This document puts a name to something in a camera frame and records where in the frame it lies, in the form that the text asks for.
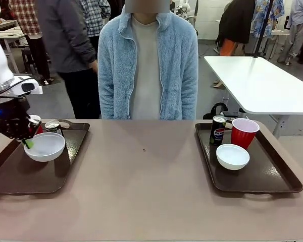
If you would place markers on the person in pale blue shirt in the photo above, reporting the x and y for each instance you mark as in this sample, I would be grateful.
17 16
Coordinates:
296 27

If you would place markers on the black bag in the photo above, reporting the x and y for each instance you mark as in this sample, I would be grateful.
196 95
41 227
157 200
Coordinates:
215 112

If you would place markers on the white plastic bowl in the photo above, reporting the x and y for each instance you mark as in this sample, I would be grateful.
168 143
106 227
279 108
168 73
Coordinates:
232 157
46 148

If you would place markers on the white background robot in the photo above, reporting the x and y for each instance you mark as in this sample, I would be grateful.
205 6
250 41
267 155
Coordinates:
183 7

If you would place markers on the red plastic party cup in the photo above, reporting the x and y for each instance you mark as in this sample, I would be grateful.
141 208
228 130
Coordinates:
243 136
38 121

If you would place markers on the white desk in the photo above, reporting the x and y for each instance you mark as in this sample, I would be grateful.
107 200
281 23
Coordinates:
5 32

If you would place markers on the brown plastic serving tray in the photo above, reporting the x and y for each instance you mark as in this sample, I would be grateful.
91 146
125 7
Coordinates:
50 171
267 174

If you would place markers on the person's right forearm blue sleeve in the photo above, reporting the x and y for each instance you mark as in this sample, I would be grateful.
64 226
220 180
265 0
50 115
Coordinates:
113 100

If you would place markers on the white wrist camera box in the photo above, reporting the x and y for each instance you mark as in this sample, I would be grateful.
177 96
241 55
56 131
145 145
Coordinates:
29 87

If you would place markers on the person's left forearm blue sleeve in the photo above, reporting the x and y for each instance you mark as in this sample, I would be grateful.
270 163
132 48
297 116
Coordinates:
189 100

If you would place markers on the person in blue fleece jacket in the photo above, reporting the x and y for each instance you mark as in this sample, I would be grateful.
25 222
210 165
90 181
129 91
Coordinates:
146 70

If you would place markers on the person in black jacket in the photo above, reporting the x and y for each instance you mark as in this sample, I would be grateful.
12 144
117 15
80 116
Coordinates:
234 22

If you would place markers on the white folding table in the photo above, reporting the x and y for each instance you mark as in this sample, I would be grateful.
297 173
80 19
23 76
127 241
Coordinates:
262 83

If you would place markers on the person in blue plaid shirt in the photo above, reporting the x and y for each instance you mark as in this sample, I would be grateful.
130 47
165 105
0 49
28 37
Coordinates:
96 17

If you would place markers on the person in blue floral shirt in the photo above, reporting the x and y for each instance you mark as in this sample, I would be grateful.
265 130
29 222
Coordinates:
263 17

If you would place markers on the person in dark grey jacket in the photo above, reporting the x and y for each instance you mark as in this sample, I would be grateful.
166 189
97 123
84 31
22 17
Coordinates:
68 45

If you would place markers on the person in red plaid shirt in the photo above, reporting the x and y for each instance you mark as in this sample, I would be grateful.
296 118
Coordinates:
27 22

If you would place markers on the black stool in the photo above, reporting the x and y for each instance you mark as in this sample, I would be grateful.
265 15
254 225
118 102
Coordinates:
27 59

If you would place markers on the black stand pole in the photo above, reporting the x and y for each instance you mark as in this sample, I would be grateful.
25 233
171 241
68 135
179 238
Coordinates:
261 32

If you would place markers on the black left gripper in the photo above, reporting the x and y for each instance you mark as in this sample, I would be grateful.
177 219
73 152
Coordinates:
10 109

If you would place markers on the black Pepsi soda can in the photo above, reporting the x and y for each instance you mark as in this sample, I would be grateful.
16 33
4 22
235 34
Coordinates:
218 131
54 127

